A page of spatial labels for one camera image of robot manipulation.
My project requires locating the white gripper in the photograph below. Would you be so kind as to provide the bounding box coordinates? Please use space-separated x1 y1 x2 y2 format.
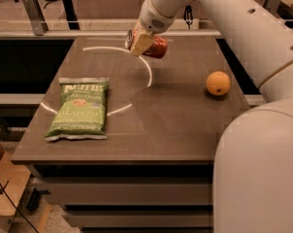
130 0 179 56

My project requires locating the red coke can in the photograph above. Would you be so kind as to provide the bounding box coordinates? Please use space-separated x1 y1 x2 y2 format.
125 30 168 59

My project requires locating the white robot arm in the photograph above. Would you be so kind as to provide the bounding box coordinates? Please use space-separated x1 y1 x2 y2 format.
130 0 293 233

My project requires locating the orange fruit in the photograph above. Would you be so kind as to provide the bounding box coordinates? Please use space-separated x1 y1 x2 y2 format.
206 71 231 96

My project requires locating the green jalapeno chips bag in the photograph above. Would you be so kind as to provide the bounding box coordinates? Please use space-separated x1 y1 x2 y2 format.
45 78 110 142

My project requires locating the grey drawer cabinet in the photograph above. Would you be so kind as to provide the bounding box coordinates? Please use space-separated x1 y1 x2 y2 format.
29 163 212 233

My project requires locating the wooden box at left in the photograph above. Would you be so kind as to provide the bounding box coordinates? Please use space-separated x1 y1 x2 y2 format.
0 145 30 233

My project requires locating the black hanging cable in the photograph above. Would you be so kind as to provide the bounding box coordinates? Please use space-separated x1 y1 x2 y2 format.
182 5 194 30

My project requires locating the left metal rail bracket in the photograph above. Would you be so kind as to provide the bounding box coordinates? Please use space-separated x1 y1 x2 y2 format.
22 0 45 36

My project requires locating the metal rail bracket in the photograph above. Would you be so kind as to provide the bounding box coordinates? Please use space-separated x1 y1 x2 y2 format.
22 0 45 36
264 0 281 14

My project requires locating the right metal rail bracket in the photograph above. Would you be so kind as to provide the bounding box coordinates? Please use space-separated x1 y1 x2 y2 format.
264 0 281 14

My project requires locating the black floor cable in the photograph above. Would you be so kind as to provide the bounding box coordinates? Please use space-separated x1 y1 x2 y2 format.
0 172 41 233

